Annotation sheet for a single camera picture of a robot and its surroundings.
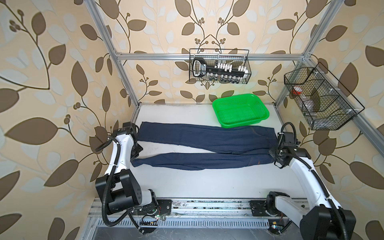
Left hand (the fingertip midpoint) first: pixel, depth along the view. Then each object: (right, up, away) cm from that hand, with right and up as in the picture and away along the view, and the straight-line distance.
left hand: (133, 156), depth 79 cm
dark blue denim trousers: (+58, +2, +20) cm, 61 cm away
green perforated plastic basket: (+68, +27, +36) cm, 82 cm away
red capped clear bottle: (+90, +35, +3) cm, 96 cm away
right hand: (+78, 0, +2) cm, 78 cm away
